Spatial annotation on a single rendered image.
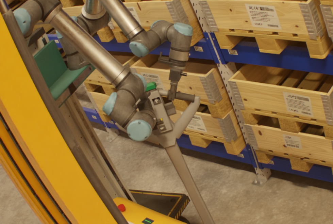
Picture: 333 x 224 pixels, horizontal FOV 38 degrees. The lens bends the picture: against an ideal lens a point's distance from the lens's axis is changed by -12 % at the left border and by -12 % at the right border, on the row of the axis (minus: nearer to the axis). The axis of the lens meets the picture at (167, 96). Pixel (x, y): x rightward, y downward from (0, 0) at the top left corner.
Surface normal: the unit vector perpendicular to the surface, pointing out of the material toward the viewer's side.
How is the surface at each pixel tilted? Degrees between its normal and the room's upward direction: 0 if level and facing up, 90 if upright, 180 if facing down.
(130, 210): 0
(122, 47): 90
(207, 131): 90
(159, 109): 74
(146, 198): 0
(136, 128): 78
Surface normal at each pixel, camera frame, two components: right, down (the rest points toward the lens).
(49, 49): 0.81, -0.04
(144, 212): -0.20, -0.93
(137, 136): -0.07, 0.31
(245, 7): -0.65, 0.58
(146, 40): 0.38, -0.22
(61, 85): -0.37, -0.81
